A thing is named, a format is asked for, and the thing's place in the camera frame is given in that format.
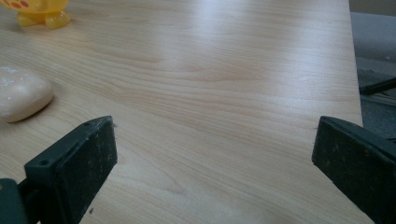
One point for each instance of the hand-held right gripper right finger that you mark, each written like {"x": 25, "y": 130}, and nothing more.
{"x": 358, "y": 168}

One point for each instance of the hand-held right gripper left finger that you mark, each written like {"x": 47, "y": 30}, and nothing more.
{"x": 74, "y": 168}

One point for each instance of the beige bread roll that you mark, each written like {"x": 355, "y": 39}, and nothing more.
{"x": 20, "y": 93}

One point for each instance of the yellow plastic toy figure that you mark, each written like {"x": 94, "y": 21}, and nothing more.
{"x": 40, "y": 12}

